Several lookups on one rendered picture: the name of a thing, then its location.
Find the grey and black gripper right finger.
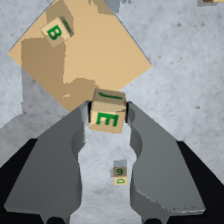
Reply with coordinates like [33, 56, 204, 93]
[125, 101, 224, 224]

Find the tan flat mat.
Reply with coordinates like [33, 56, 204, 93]
[8, 0, 152, 112]

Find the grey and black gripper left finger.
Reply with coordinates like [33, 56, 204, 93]
[0, 100, 92, 224]

